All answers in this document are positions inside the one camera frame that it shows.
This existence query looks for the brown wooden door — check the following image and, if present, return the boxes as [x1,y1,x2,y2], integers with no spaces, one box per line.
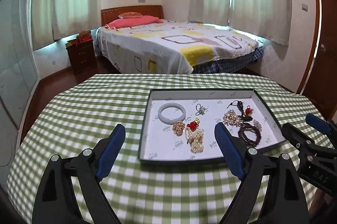
[297,0,336,120]

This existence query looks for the red knot gold pendant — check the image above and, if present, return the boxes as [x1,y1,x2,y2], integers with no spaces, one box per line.
[243,105,254,121]

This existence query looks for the silver rhinestone brooch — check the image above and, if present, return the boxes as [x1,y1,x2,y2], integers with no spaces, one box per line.
[253,119,262,131]

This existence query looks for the green white checkered tablecloth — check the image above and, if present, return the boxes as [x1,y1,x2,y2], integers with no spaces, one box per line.
[5,73,334,224]

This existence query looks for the wooden headboard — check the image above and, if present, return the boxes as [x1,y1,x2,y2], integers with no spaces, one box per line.
[100,4,164,27]

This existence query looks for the pearl rhinestone flower brooch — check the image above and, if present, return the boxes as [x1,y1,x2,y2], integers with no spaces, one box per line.
[223,110,242,127]

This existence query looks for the green jewelry tray box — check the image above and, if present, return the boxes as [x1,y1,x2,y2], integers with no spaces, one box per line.
[138,89,285,165]

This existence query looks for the pink pillow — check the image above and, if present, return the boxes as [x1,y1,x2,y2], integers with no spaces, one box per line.
[106,16,163,29]

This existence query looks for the items on nightstand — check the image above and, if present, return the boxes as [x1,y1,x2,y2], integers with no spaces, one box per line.
[66,30,92,48]

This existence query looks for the bed with patterned quilt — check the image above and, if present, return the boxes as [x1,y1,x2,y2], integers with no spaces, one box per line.
[96,20,264,74]

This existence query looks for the orange patterned pillow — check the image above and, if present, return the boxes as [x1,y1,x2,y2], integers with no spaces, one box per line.
[118,12,143,19]

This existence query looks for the dark red bead bracelet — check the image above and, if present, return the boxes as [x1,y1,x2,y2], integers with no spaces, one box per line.
[238,122,263,149]

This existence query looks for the dark wooden nightstand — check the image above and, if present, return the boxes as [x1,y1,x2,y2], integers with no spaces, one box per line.
[66,39,97,74]

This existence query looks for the small gold pearl brooch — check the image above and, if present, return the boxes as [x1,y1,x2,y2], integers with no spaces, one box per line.
[173,121,185,136]

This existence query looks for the black cord pendant necklace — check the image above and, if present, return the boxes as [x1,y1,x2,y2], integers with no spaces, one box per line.
[227,99,254,122]

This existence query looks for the glass wardrobe door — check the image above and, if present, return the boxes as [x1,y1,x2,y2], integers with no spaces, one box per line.
[1,0,38,180]

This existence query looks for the wall light switch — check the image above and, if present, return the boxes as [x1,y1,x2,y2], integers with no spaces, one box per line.
[302,4,308,12]

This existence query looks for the white jade bangle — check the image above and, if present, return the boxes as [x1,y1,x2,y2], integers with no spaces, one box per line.
[158,102,186,125]

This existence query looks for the red flower gold brooch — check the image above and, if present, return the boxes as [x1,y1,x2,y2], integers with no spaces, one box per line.
[186,118,200,132]

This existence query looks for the silver ring ornament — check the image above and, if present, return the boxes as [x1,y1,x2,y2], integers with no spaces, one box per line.
[195,104,208,115]

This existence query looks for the person's hand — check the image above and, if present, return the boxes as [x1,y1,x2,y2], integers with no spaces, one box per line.
[309,189,333,217]

